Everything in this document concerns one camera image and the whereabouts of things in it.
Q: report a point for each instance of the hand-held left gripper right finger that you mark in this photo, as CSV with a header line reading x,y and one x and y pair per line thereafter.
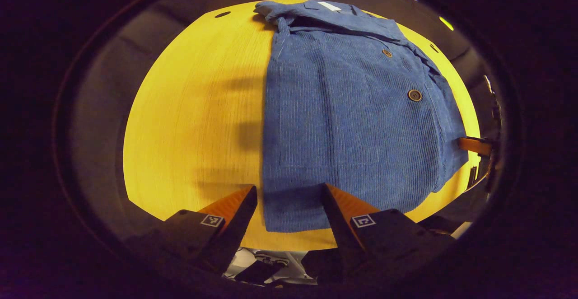
x,y
338,226

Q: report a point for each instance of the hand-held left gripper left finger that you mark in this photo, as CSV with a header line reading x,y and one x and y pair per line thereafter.
x,y
237,226

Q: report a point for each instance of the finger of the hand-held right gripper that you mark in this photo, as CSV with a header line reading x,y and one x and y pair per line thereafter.
x,y
474,146
473,177

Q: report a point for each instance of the flat black object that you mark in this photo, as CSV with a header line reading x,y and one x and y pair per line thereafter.
x,y
259,272

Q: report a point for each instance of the white cloth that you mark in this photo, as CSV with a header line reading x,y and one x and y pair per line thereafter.
x,y
295,263

